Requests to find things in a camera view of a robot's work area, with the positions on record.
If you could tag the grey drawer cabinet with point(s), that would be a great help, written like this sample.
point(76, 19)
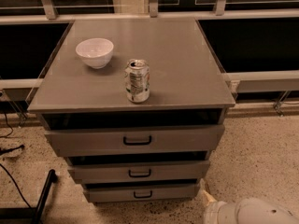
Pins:
point(132, 120)

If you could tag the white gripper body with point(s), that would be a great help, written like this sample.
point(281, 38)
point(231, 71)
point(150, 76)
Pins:
point(212, 211)

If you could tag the metal window railing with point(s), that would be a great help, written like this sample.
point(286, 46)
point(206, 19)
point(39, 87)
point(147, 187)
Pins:
point(149, 13)

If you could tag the grey drawer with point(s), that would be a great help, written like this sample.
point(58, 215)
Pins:
point(139, 171)
point(92, 142)
point(141, 193)

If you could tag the black metal stand leg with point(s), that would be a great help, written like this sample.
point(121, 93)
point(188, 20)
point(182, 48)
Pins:
point(29, 215)

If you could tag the crushed soda can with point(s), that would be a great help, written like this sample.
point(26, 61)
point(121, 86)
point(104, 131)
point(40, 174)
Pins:
point(137, 81)

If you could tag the grey middle drawer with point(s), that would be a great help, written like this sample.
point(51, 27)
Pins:
point(139, 171)

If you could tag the white ceramic bowl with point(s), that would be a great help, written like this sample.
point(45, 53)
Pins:
point(95, 52)

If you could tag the grey top drawer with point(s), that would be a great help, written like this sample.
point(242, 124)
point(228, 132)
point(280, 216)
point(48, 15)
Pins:
point(92, 142)

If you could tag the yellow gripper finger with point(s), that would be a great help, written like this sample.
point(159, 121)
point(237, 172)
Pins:
point(207, 198)

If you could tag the grey bottom drawer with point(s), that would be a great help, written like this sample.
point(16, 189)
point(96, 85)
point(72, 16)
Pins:
point(141, 193)

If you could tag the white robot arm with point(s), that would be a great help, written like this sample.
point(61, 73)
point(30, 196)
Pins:
point(247, 211)

